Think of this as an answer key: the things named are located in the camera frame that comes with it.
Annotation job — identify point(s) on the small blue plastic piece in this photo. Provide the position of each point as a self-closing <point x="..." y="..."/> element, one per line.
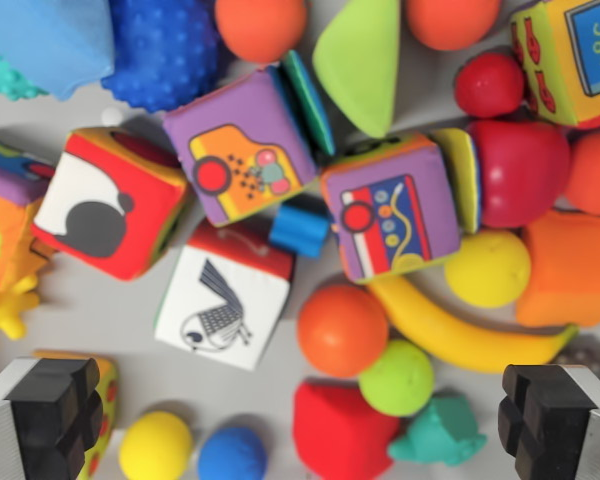
<point x="297" y="230"/>

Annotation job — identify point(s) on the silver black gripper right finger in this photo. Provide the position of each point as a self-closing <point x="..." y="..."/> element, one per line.
<point x="555" y="425"/>

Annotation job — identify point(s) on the dark grey textured ball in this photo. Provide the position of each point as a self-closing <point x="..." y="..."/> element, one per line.
<point x="592" y="357"/>

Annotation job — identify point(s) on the white fabric cube bird print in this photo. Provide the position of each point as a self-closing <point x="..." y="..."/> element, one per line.
<point x="225" y="300"/>

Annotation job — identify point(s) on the red plastic apple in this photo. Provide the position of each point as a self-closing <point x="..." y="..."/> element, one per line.
<point x="525" y="170"/>

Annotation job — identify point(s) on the red fabric beanbag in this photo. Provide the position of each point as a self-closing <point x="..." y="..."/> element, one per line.
<point x="340" y="435"/>

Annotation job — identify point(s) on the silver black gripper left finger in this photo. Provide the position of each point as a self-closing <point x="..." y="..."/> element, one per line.
<point x="40" y="425"/>

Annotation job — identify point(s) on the dark blue bumpy rubber ball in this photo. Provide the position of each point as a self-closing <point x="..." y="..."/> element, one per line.
<point x="165" y="50"/>

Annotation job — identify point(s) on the light blue fabric pillow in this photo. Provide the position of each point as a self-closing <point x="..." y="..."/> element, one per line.
<point x="45" y="40"/>

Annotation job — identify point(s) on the yellow fabric cube ABC book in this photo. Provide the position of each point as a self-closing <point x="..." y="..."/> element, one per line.
<point x="570" y="60"/>

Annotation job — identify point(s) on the teal bumpy rubber ball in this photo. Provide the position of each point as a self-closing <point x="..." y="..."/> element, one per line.
<point x="5" y="80"/>

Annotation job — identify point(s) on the yellow plastic banana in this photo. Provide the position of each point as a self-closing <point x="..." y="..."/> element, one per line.
<point x="455" y="335"/>

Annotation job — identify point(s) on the orange fabric cube green circle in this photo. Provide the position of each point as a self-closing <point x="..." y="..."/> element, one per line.
<point x="5" y="220"/>

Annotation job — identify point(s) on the blue foam ball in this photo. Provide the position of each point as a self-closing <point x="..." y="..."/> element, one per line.
<point x="232" y="457"/>

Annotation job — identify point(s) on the green foam ball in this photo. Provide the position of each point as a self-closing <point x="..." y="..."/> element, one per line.
<point x="397" y="380"/>

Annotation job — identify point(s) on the green fabric cone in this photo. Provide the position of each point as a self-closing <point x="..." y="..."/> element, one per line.
<point x="362" y="70"/>

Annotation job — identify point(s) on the orange fabric block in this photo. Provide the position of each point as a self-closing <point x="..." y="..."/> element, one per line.
<point x="575" y="270"/>

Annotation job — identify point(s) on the grey plastic bin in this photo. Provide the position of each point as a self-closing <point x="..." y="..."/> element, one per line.
<point x="90" y="320"/>

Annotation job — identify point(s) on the teal rubber toy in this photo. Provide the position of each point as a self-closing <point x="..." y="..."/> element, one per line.
<point x="437" y="435"/>

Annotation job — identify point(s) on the red fabric cube black shape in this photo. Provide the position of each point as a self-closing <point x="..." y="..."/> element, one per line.
<point x="105" y="210"/>

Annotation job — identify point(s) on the yellow plastic lemon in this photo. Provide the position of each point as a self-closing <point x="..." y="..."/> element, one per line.
<point x="487" y="267"/>

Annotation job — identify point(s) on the yellow fabric cube red circles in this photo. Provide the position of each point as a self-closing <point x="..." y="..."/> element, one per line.
<point x="109" y="395"/>

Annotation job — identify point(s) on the small red ball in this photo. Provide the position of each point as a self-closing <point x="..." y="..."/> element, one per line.
<point x="490" y="85"/>

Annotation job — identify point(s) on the purple fabric cube drum print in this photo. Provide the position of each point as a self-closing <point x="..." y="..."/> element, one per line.
<point x="395" y="210"/>

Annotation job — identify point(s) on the yellow spiky rubber toy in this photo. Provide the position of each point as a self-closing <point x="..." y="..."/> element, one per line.
<point x="2" y="312"/>

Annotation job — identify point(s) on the purple fabric cube shoe print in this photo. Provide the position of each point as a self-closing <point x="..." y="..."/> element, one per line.
<point x="240" y="150"/>

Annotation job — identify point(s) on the orange foam ball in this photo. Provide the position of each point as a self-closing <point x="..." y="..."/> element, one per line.
<point x="260" y="25"/>
<point x="342" y="330"/>
<point x="597" y="172"/>
<point x="452" y="20"/>

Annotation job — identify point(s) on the yellow foam ball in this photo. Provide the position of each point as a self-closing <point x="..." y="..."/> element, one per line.
<point x="155" y="447"/>

